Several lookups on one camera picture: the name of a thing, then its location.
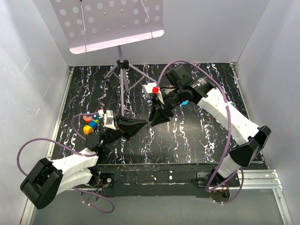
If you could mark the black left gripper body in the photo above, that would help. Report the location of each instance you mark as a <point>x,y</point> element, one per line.
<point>111,135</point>

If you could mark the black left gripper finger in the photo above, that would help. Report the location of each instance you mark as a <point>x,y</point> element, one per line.
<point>123,121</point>
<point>131,130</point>

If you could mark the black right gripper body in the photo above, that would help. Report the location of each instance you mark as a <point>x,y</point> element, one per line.
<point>172,99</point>

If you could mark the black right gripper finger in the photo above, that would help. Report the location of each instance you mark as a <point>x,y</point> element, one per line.
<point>164,119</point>
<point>155,113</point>

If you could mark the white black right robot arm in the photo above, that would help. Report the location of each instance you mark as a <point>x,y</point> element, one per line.
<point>204,92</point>

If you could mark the colourful toy block figure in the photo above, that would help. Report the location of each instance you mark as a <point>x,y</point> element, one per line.
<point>92,123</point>

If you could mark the lilac perforated music stand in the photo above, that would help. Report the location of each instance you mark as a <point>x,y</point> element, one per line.
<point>91,25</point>

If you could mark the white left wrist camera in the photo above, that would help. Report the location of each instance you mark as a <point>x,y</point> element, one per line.
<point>108,118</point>

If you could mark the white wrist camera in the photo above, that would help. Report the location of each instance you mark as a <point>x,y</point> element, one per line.
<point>151,89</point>
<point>108,118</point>

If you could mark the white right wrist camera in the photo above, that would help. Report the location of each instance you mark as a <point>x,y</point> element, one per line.
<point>151,89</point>

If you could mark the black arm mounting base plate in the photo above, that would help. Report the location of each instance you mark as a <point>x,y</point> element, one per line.
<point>122,180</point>

